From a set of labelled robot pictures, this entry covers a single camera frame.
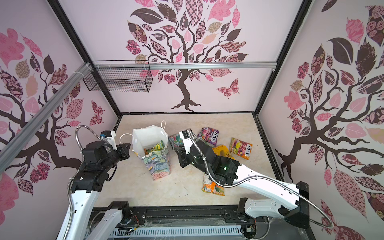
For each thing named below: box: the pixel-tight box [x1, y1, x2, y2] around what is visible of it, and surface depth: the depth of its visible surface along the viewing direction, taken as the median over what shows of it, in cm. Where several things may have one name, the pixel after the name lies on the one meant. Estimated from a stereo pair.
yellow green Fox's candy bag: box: [144, 140, 165, 156], surface depth 91 cm
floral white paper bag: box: [131, 120, 172, 181], surface depth 81 cm
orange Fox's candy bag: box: [229, 137, 253, 160], surface depth 97 cm
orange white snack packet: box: [202, 173, 225, 196], surface depth 82 cm
